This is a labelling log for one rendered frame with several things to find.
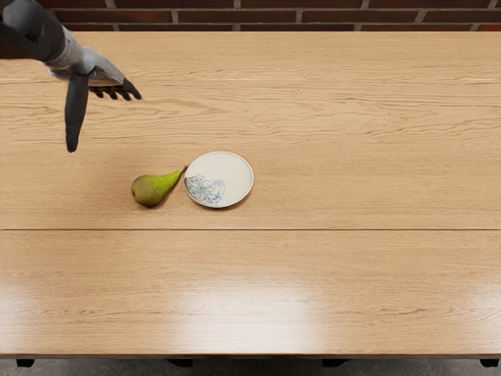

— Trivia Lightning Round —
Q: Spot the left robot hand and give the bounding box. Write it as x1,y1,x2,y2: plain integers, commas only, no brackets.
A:
45,27,142,154

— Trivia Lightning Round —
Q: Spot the white plate with blue pattern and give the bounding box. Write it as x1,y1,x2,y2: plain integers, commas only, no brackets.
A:
183,151,254,209

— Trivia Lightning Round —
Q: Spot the green pear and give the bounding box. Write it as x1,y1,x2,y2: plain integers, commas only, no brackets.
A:
130,165,189,209

